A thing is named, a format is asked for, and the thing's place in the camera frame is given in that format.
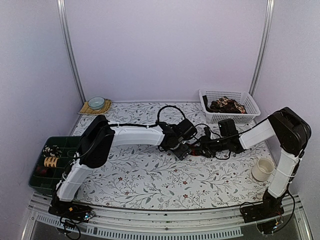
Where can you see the dark green divided organizer box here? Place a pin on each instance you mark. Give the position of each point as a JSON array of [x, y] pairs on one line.
[[45, 178]]

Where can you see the yellow woven coaster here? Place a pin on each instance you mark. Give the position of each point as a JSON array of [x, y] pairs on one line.
[[89, 111]]

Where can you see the left aluminium frame post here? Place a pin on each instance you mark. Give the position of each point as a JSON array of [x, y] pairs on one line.
[[61, 7]]

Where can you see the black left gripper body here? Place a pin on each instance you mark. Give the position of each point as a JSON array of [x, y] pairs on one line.
[[181, 154]]

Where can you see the light blue bowl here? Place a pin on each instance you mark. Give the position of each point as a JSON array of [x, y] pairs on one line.
[[96, 103]]

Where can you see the right aluminium frame post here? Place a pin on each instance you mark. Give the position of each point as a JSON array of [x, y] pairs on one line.
[[270, 4]]

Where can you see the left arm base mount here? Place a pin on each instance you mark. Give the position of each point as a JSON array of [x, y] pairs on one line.
[[70, 214]]

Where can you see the brown patterned tie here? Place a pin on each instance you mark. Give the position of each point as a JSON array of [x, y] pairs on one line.
[[228, 106]]

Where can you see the black floral rolled tie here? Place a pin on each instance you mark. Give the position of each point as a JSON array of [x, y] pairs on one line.
[[51, 151]]

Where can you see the tan patterned rolled tie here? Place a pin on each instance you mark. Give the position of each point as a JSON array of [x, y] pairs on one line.
[[51, 162]]

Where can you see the white ceramic mug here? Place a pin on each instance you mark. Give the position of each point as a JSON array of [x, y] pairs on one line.
[[263, 169]]

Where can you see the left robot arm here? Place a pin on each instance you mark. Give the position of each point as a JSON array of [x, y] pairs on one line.
[[95, 143]]

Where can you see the aluminium frame post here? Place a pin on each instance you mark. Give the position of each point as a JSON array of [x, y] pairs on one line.
[[270, 4], [61, 7]]

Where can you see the red black striped tie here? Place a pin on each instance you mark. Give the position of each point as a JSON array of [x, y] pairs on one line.
[[194, 150]]

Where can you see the dark red rolled tie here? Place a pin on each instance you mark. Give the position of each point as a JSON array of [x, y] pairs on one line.
[[45, 172]]

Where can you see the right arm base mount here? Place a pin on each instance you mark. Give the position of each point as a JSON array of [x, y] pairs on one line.
[[269, 208]]

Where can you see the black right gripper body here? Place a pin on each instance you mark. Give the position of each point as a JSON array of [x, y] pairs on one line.
[[210, 148]]

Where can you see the slotted aluminium front rail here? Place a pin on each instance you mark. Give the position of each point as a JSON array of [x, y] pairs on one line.
[[210, 224]]

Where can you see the white perforated plastic basket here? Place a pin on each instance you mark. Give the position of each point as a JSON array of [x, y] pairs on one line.
[[207, 96]]

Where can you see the floral patterned table mat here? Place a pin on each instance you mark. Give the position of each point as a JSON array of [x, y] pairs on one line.
[[142, 177]]

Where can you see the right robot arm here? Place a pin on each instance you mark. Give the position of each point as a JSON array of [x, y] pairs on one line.
[[292, 133]]

